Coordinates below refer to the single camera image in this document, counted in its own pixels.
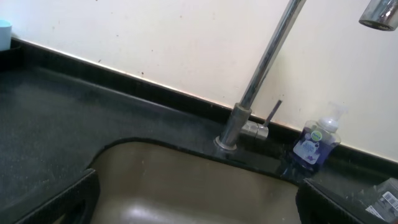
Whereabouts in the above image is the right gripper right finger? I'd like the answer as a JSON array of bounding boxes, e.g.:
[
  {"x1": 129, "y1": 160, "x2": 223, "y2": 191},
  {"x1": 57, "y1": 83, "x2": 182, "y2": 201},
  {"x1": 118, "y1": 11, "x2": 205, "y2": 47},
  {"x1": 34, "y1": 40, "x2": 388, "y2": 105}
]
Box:
[{"x1": 295, "y1": 178, "x2": 388, "y2": 224}]

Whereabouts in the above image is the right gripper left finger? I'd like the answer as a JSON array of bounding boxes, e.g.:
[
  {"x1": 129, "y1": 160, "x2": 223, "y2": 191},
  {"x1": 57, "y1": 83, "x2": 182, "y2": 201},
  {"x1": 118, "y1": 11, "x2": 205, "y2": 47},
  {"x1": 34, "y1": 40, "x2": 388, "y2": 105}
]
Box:
[{"x1": 14, "y1": 169, "x2": 101, "y2": 224}]

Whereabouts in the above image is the plastic pack with white label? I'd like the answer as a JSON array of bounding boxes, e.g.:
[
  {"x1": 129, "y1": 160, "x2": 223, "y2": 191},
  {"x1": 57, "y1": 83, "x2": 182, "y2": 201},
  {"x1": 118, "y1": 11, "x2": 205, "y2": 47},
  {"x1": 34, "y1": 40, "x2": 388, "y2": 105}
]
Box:
[{"x1": 349, "y1": 177, "x2": 398, "y2": 223}]

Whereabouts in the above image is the blue soap bottle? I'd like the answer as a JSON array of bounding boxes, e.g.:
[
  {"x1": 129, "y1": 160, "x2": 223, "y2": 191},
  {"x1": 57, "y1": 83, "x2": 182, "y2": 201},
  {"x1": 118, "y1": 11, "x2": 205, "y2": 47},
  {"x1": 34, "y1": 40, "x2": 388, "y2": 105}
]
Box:
[{"x1": 290, "y1": 102, "x2": 348, "y2": 172}]

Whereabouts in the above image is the steel sink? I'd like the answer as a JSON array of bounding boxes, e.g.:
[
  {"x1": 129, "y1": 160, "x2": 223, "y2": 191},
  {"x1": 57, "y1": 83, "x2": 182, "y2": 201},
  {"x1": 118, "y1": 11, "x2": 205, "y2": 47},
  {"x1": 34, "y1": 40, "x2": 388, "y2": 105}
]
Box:
[{"x1": 88, "y1": 138, "x2": 301, "y2": 224}]

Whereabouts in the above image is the steel tap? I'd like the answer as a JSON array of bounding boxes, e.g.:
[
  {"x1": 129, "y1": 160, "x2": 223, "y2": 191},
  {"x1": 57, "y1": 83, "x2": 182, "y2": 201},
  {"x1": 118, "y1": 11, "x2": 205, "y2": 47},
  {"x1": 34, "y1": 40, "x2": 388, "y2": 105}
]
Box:
[{"x1": 213, "y1": 0, "x2": 398, "y2": 152}]

